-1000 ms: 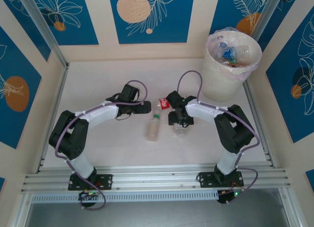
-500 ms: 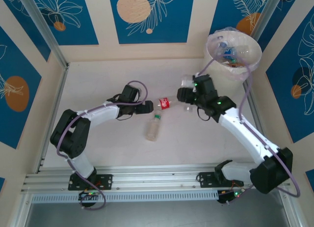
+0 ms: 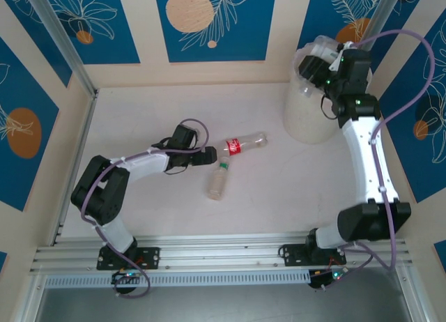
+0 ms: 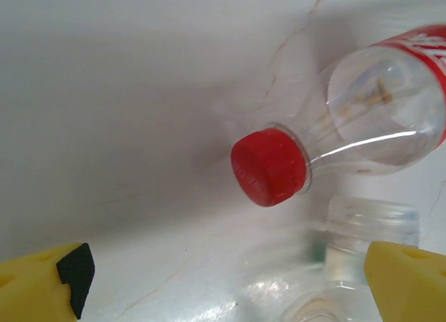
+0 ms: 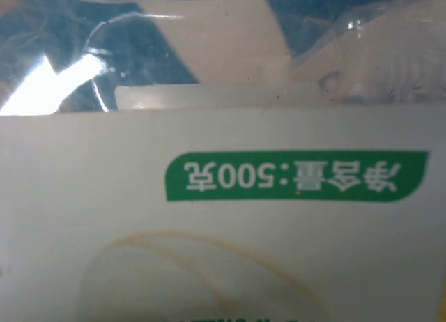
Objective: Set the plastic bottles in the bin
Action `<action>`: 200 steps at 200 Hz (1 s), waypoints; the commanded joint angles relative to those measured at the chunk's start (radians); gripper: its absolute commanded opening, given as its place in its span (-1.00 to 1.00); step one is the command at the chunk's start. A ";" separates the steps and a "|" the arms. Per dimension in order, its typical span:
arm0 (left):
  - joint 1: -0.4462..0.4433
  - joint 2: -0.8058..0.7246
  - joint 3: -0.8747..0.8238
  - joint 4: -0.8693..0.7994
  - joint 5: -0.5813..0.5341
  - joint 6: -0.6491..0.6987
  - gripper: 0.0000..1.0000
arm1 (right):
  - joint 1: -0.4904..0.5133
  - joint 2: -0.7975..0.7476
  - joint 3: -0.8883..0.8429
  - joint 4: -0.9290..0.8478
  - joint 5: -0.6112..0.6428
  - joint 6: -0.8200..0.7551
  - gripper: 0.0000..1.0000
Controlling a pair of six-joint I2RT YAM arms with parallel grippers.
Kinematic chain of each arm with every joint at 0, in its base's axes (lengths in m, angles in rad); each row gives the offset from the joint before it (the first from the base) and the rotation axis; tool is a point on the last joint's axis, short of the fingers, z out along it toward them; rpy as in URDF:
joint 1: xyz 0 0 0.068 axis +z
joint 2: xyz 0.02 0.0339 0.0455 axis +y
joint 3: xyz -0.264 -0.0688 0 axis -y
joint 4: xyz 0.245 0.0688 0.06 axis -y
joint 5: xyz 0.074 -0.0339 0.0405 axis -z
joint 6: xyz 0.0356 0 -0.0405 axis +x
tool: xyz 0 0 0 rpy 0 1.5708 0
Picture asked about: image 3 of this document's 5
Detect aluminium frame post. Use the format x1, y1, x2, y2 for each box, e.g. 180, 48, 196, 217
24, 0, 99, 97
362, 0, 405, 51

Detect white slotted cable duct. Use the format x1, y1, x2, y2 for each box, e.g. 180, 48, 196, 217
43, 270, 313, 289

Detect left circuit board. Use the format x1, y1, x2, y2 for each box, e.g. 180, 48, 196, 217
111, 270, 144, 284

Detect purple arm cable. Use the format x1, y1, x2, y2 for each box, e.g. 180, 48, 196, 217
79, 118, 210, 298
312, 29, 436, 291

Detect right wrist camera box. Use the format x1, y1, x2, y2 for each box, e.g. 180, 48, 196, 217
328, 41, 360, 72

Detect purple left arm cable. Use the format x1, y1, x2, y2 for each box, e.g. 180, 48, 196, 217
79, 118, 210, 298

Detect cola bottle red label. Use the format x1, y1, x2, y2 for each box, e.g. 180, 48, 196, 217
215, 132, 268, 158

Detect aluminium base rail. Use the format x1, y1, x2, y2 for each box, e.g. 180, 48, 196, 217
29, 233, 414, 273

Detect cloudy bottle green neck band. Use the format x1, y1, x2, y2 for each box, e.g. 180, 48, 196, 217
208, 160, 231, 200

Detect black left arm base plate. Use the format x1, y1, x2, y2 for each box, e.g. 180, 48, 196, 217
96, 246, 161, 270

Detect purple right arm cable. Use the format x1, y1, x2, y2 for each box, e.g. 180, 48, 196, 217
312, 29, 436, 291

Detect cream waste bin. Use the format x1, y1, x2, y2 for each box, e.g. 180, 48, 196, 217
283, 36, 349, 144

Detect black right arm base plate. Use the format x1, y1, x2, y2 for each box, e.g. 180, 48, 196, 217
278, 243, 348, 267

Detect circuit board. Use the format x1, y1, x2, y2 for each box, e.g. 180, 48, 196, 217
309, 268, 349, 290
111, 270, 144, 284

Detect right circuit board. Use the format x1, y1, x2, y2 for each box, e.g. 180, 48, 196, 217
309, 268, 349, 290

